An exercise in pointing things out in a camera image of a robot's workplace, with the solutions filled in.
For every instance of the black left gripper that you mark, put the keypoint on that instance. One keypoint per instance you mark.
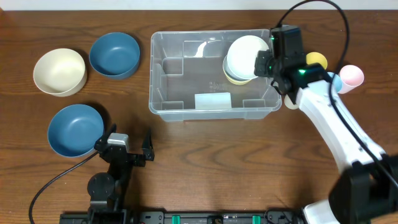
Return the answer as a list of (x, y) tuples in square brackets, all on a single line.
[(147, 155)]

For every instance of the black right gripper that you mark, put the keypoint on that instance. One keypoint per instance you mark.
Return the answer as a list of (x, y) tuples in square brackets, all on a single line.
[(261, 68)]

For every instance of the yellow cup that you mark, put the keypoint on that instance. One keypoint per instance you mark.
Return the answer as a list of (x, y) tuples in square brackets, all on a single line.
[(316, 57)]

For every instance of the cream cup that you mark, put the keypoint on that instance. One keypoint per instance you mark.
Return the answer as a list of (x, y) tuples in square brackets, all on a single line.
[(289, 104)]

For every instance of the white small bowl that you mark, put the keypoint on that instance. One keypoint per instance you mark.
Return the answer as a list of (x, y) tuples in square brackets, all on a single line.
[(242, 55)]

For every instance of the light blue cup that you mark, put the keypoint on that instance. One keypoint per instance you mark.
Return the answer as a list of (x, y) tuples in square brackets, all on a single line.
[(337, 82)]

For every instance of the pink cup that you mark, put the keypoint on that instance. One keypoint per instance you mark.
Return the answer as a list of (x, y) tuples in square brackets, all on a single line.
[(351, 77)]

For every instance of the clear plastic storage bin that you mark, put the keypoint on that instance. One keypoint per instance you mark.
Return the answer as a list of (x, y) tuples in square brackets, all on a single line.
[(187, 80)]

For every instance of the light blue small bowl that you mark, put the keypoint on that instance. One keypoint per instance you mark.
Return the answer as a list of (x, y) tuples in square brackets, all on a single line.
[(229, 71)]

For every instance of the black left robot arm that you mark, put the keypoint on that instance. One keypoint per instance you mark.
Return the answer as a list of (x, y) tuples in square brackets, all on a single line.
[(107, 189)]

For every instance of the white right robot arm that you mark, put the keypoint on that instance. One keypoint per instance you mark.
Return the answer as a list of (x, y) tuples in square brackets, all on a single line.
[(367, 187)]

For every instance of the blue large bowl near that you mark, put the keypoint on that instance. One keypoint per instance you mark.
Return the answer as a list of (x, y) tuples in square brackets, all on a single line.
[(74, 130)]

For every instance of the blue large bowl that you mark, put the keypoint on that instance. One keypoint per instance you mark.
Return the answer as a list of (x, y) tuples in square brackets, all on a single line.
[(74, 130), (115, 55)]

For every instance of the blue large bowl far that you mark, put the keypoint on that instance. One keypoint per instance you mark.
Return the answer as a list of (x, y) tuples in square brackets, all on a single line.
[(115, 55)]

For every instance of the cream large bowl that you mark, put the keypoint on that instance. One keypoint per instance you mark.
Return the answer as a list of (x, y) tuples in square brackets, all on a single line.
[(60, 72)]

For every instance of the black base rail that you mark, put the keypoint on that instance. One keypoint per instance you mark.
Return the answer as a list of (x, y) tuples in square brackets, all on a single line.
[(275, 216)]

